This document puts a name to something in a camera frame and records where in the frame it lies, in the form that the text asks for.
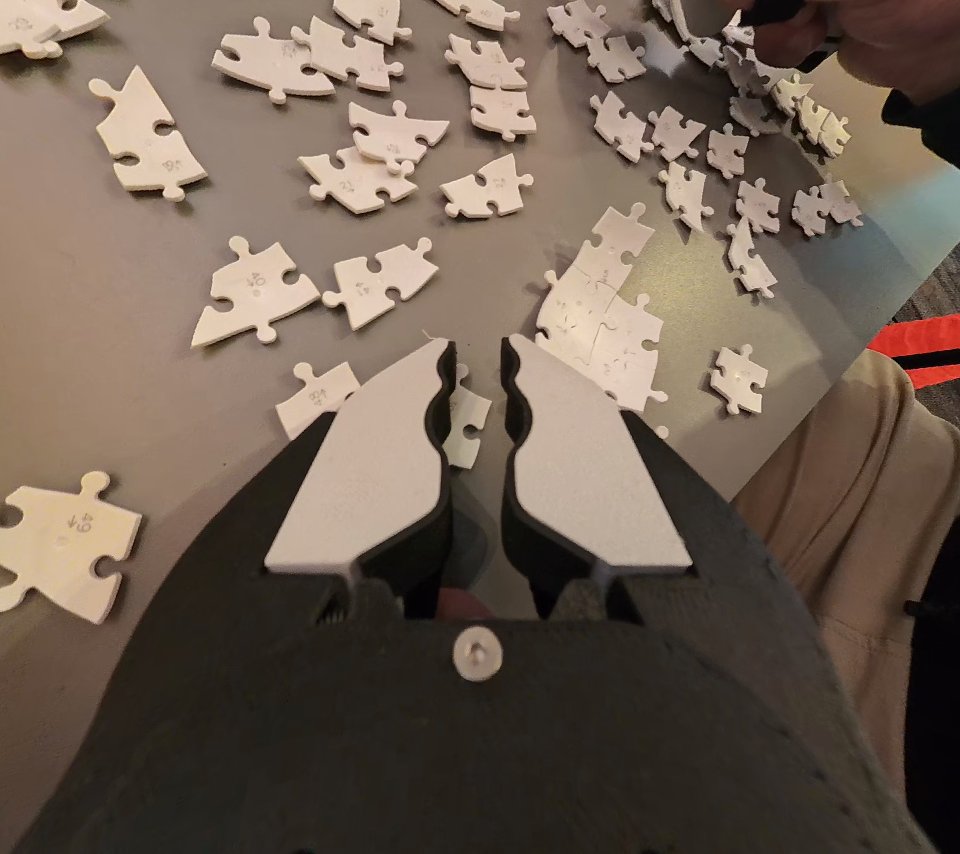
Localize assembled white puzzle section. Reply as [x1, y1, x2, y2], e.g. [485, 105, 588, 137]
[534, 203, 669, 412]

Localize orange and black bag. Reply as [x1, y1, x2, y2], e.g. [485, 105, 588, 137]
[866, 314, 960, 390]

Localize white puzzle pieces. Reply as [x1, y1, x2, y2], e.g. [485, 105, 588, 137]
[0, 0, 864, 626]

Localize person's beige clothing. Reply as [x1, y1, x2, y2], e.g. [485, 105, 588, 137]
[731, 350, 912, 817]

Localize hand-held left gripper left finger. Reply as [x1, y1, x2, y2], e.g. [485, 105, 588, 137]
[264, 339, 459, 621]

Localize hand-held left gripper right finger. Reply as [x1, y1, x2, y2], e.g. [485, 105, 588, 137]
[499, 334, 693, 621]

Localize dark cloth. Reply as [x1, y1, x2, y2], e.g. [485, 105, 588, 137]
[902, 411, 960, 854]

